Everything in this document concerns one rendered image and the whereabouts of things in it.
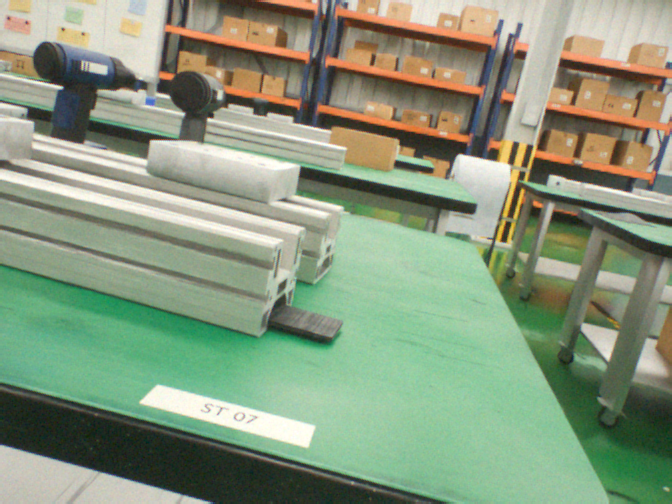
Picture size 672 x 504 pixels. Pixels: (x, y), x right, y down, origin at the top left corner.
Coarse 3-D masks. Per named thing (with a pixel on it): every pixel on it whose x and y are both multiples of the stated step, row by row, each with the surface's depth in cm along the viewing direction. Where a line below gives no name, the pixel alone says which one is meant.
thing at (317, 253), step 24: (48, 144) 80; (72, 144) 80; (72, 168) 72; (96, 168) 70; (120, 168) 70; (144, 168) 77; (168, 192) 70; (192, 192) 68; (216, 192) 68; (264, 216) 68; (288, 216) 66; (312, 216) 66; (336, 216) 72; (312, 240) 66; (312, 264) 67
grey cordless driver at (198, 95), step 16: (176, 80) 81; (192, 80) 81; (208, 80) 84; (176, 96) 82; (192, 96) 82; (208, 96) 83; (224, 96) 94; (192, 112) 84; (208, 112) 89; (192, 128) 86
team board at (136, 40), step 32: (0, 0) 353; (32, 0) 350; (64, 0) 347; (96, 0) 344; (128, 0) 341; (160, 0) 339; (0, 32) 357; (32, 32) 354; (64, 32) 351; (96, 32) 348; (128, 32) 345; (160, 32) 342; (128, 64) 349; (160, 64) 349
